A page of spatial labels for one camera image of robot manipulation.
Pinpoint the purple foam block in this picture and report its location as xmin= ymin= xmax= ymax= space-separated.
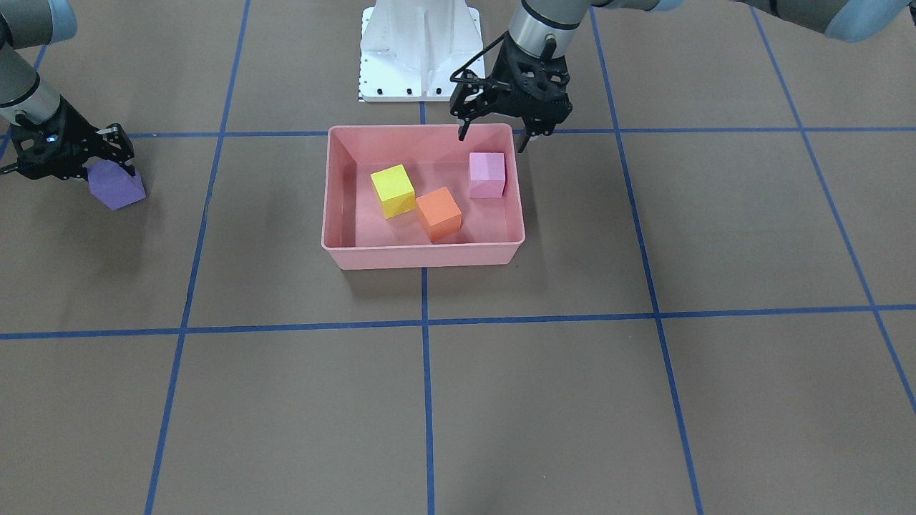
xmin=87 ymin=160 xmax=147 ymax=210

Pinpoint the pink foam block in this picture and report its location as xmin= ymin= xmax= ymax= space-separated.
xmin=468 ymin=152 xmax=507 ymax=199

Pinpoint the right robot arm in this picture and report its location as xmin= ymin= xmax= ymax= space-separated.
xmin=1 ymin=1 xmax=137 ymax=180

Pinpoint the orange foam block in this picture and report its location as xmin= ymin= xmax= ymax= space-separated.
xmin=416 ymin=187 xmax=462 ymax=242

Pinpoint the pink plastic bin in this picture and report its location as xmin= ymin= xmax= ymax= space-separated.
xmin=321 ymin=123 xmax=526 ymax=270

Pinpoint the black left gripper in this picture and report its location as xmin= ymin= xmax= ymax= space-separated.
xmin=449 ymin=32 xmax=573 ymax=154

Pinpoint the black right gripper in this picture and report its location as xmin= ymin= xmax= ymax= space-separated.
xmin=2 ymin=99 xmax=137 ymax=180

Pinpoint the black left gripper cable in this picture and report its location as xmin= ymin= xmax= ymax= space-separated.
xmin=451 ymin=32 xmax=509 ymax=83

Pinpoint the yellow foam block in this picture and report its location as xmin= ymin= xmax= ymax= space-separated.
xmin=370 ymin=164 xmax=416 ymax=220

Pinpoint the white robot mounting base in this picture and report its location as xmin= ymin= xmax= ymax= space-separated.
xmin=358 ymin=1 xmax=484 ymax=102

